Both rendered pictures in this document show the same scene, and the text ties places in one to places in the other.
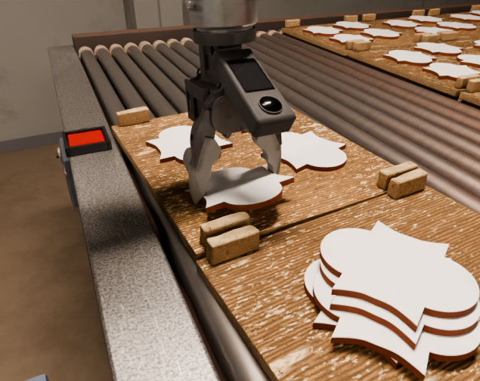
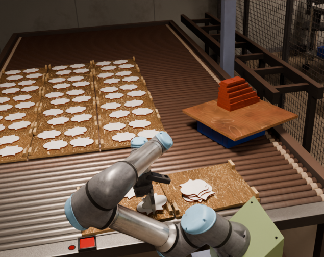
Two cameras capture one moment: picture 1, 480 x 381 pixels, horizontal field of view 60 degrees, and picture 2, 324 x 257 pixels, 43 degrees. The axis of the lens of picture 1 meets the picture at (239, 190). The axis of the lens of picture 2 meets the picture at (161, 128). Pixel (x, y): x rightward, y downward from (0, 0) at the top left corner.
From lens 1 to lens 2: 1.73 m
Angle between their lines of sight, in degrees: 65
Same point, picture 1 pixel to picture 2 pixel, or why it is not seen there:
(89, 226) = not seen: hidden behind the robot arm
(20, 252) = not seen: outside the picture
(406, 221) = (172, 183)
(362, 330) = (205, 196)
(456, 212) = (171, 175)
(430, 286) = (200, 184)
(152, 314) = not seen: hidden behind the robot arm
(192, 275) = (176, 221)
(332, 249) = (187, 193)
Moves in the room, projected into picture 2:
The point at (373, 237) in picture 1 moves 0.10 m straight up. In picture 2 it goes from (184, 186) to (184, 169)
